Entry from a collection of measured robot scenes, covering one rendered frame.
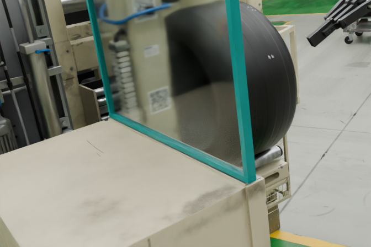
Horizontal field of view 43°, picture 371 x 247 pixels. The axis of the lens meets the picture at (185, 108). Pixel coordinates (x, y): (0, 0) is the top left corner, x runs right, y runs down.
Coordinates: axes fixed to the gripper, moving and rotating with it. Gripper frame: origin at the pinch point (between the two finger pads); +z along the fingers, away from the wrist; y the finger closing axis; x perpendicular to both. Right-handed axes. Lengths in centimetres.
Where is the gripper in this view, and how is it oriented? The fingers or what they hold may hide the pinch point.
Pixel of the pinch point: (321, 33)
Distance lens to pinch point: 126.0
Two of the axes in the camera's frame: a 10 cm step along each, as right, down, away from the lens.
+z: -7.7, 6.4, -0.2
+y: -2.8, -3.0, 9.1
